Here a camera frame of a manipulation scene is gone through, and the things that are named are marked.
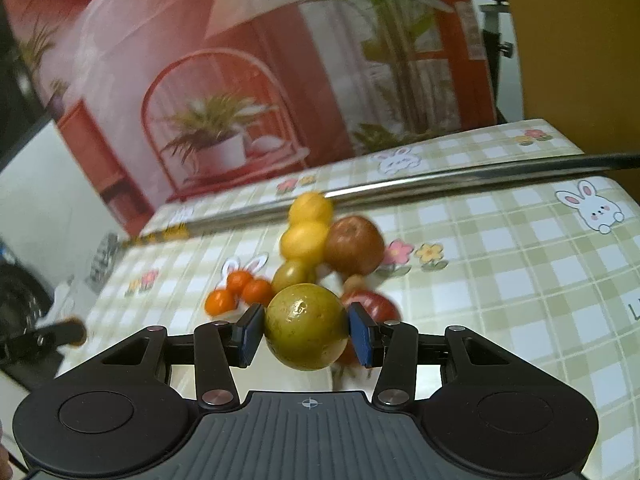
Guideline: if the metal telescopic pole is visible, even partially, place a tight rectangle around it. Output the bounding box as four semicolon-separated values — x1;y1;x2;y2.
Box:
115;153;639;255

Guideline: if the dark red apple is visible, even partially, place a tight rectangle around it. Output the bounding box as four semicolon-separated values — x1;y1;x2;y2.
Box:
336;289;401;366

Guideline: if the small kiwi fruit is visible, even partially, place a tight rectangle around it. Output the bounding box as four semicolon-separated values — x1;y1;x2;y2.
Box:
343;274;367;294

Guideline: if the green-yellow round fruit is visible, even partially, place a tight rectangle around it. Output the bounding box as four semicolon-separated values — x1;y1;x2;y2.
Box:
265;283;348;372

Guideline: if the yellow lemon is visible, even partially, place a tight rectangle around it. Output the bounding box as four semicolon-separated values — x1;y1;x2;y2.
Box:
280;221;329;266
288;192;334;226

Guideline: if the orange tangerine two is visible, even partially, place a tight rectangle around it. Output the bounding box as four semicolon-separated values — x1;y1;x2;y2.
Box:
226;270;254;296

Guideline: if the brownish red apple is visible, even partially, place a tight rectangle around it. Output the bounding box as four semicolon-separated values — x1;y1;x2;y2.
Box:
323;216;385;276

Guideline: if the washing machine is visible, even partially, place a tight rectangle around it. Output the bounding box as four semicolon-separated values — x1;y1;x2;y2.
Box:
0;243;53;337

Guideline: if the orange wooden board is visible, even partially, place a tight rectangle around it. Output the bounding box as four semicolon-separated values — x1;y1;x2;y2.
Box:
497;0;640;155

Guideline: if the printed room backdrop poster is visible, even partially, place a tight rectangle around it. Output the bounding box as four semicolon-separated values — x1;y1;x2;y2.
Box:
1;0;497;233

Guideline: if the beige round plate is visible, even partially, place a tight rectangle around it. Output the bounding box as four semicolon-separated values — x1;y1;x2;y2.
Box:
232;266;381;400

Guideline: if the orange tangerine three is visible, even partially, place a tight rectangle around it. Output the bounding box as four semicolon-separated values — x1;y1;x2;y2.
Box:
241;278;274;307

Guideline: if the orange tangerine one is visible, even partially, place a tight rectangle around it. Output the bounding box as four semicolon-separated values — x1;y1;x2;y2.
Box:
204;288;236;318

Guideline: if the small green-yellow fruit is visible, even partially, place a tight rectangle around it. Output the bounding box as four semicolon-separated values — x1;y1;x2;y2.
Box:
271;259;317;294

